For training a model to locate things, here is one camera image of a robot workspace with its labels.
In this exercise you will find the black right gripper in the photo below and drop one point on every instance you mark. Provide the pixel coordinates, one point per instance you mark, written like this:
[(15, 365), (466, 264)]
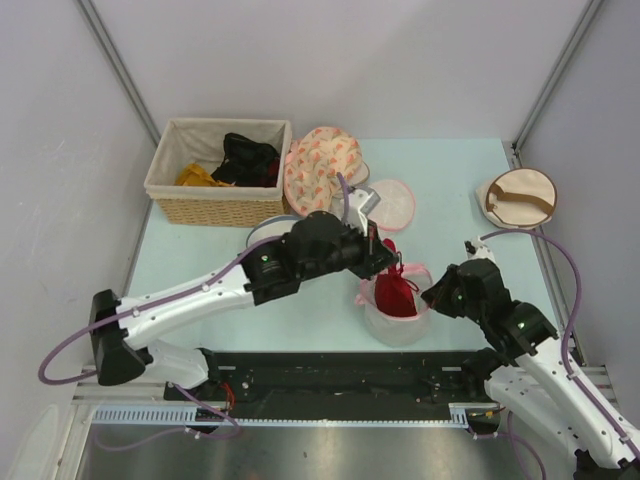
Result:
[(436, 297)]

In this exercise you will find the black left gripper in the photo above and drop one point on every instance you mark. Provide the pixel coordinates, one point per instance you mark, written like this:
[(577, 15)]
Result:
[(374, 256)]

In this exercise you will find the red bra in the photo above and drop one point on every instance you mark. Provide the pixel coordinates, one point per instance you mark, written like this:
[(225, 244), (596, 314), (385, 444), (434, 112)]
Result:
[(394, 293)]

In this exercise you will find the pink-trimmed mesh laundry bag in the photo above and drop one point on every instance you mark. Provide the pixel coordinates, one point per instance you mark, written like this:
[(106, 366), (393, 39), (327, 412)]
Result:
[(391, 331)]

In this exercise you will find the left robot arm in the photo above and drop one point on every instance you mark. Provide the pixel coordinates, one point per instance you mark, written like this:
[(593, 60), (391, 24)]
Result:
[(127, 331)]

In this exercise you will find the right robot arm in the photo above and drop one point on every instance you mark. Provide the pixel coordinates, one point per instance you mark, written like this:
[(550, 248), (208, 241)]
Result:
[(523, 369)]

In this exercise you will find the pink-trimmed mesh bag rear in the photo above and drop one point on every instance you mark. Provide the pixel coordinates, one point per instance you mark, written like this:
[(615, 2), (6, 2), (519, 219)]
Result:
[(396, 208)]

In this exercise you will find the beige mesh bag under floral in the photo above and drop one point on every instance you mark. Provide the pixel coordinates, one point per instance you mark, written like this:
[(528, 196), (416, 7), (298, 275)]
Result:
[(360, 176)]

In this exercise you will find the floral peach laundry bag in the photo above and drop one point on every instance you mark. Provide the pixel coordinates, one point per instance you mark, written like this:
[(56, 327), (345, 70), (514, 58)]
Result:
[(313, 165)]

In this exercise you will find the grey-rimmed white mesh bag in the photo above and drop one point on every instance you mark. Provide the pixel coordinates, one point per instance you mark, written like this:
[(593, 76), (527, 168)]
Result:
[(272, 227)]

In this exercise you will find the beige brown-trimmed laundry bag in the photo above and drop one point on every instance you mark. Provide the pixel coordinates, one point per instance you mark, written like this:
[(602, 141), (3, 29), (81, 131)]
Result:
[(520, 198)]

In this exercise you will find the black garment in basket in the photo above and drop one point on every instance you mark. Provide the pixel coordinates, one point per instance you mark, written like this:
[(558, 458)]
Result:
[(247, 163)]

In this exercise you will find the mustard yellow garment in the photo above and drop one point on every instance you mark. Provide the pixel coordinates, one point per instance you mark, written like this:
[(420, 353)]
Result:
[(193, 175)]

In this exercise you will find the woven wicker basket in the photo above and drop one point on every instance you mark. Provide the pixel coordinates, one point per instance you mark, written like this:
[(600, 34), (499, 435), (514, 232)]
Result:
[(200, 140)]

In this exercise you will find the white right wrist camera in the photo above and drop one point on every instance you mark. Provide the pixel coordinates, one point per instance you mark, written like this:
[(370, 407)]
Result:
[(477, 249)]

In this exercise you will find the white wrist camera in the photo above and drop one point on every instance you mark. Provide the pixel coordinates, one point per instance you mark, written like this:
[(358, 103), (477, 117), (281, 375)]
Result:
[(358, 204), (477, 249)]

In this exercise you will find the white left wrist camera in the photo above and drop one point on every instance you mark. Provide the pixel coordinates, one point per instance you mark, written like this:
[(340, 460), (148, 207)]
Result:
[(358, 204)]

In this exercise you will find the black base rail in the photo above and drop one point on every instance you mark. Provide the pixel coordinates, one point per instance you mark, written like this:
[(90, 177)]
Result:
[(437, 377)]

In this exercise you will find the white slotted cable duct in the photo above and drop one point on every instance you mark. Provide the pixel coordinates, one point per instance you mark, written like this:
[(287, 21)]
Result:
[(415, 415)]

